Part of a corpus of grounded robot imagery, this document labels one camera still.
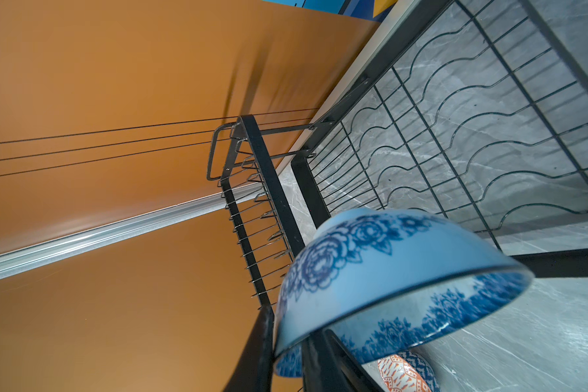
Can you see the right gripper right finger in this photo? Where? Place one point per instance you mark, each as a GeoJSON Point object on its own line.
{"type": "Point", "coordinates": [328, 366]}

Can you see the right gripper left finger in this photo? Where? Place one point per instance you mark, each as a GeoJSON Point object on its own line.
{"type": "Point", "coordinates": [254, 369]}

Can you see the red orange patterned bowl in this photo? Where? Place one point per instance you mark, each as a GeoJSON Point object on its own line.
{"type": "Point", "coordinates": [407, 372]}

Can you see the blue floral bowl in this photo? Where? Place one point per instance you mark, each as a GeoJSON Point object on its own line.
{"type": "Point", "coordinates": [387, 281]}

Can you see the black wire dish rack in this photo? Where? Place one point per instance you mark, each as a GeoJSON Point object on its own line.
{"type": "Point", "coordinates": [476, 111]}

